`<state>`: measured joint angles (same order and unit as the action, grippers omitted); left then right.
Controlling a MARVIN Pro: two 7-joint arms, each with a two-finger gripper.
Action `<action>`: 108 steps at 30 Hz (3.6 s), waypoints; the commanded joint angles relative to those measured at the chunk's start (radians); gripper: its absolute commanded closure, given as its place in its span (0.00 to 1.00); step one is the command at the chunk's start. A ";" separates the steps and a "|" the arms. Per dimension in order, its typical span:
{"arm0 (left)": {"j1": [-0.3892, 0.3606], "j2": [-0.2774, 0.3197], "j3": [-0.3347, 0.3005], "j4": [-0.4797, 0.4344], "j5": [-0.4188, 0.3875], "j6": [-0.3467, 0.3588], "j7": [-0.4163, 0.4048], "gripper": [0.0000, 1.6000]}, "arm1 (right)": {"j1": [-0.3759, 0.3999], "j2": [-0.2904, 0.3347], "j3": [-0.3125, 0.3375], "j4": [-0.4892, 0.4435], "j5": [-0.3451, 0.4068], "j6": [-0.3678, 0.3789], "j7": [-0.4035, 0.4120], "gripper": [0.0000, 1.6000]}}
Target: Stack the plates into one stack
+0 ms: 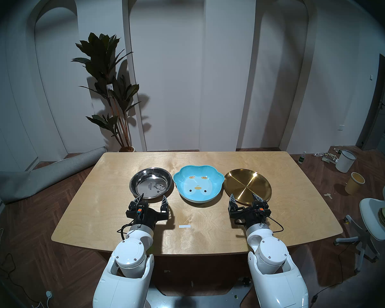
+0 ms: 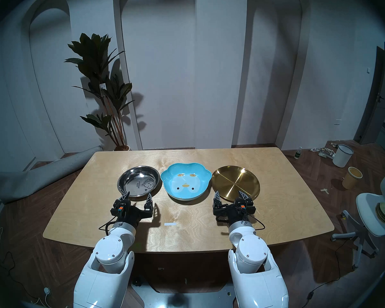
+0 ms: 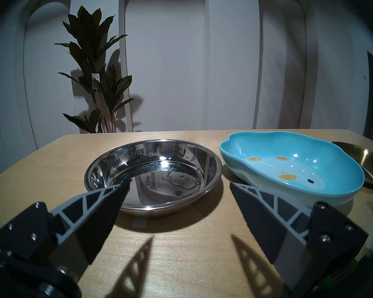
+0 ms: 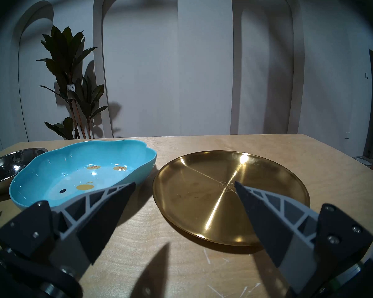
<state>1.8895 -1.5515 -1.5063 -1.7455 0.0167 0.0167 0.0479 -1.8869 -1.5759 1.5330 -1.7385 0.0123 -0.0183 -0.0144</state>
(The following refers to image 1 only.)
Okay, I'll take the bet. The stainless steel dinosaur plate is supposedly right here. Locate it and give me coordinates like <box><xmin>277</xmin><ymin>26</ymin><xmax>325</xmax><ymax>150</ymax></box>
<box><xmin>130</xmin><ymin>167</ymin><xmax>174</xmax><ymax>199</ymax></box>

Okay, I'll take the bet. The white bucket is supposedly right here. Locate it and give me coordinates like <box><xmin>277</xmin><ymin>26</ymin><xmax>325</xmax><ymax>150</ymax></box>
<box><xmin>336</xmin><ymin>150</ymin><xmax>357</xmax><ymax>173</ymax></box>

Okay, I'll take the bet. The white office chair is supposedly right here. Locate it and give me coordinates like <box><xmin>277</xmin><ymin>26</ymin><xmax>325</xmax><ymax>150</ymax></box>
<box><xmin>334</xmin><ymin>174</ymin><xmax>385</xmax><ymax>274</ymax></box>

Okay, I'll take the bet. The gold metal plate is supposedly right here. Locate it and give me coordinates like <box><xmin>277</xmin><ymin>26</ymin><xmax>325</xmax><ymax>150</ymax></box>
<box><xmin>224</xmin><ymin>169</ymin><xmax>272</xmax><ymax>206</ymax></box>

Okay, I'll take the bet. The black floor cable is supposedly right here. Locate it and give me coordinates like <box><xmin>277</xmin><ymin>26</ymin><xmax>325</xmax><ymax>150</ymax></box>
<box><xmin>311</xmin><ymin>243</ymin><xmax>352</xmax><ymax>304</ymax></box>

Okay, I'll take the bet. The pile of floor clutter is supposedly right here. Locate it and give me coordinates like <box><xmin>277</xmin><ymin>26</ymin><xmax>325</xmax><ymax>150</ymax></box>
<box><xmin>314</xmin><ymin>152</ymin><xmax>340</xmax><ymax>165</ymax></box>

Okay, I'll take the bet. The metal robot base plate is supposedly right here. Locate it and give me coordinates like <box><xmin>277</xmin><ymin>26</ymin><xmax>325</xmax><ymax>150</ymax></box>
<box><xmin>146</xmin><ymin>277</ymin><xmax>253</xmax><ymax>308</ymax></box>

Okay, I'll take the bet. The grey door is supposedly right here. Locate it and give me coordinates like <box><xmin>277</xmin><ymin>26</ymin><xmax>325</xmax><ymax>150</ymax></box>
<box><xmin>356</xmin><ymin>50</ymin><xmax>385</xmax><ymax>150</ymax></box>

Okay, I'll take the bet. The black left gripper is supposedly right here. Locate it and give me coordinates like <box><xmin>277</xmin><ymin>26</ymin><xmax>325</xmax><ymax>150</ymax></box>
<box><xmin>126</xmin><ymin>193</ymin><xmax>170</xmax><ymax>231</ymax></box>

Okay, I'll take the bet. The blue animal face plate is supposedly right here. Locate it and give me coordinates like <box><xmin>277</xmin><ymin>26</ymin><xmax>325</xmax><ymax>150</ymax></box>
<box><xmin>174</xmin><ymin>165</ymin><xmax>225</xmax><ymax>204</ymax></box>

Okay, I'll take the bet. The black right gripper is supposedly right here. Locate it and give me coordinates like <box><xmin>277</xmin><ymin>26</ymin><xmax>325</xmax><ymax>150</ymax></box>
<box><xmin>228</xmin><ymin>192</ymin><xmax>271</xmax><ymax>228</ymax></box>

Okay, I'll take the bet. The tall green leafy plant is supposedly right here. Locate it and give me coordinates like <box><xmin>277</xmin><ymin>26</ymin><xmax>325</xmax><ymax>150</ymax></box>
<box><xmin>71</xmin><ymin>32</ymin><xmax>141</xmax><ymax>149</ymax></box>

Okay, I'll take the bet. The yellow paper cup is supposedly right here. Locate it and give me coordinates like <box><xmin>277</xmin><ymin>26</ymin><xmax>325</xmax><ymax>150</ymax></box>
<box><xmin>345</xmin><ymin>172</ymin><xmax>365</xmax><ymax>195</ymax></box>

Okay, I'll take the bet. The rolled grey carpet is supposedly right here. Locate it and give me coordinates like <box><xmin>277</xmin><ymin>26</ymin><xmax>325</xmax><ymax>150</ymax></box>
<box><xmin>0</xmin><ymin>146</ymin><xmax>107</xmax><ymax>204</ymax></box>

